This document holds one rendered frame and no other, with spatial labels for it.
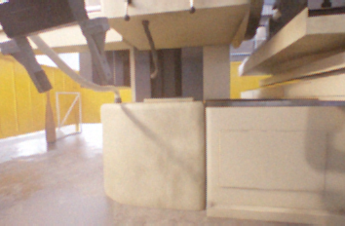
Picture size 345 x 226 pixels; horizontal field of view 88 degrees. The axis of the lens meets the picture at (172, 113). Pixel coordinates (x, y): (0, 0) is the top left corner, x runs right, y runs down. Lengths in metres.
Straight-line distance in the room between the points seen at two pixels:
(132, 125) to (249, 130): 0.63
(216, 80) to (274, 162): 0.82
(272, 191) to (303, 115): 0.41
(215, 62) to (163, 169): 0.98
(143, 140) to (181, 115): 0.26
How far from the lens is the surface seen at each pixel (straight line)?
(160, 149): 1.03
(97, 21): 0.34
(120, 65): 1.78
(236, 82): 3.40
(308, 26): 0.91
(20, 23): 0.40
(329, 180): 1.22
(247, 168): 1.05
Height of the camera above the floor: 0.62
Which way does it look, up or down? 4 degrees down
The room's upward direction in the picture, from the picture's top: 1 degrees counter-clockwise
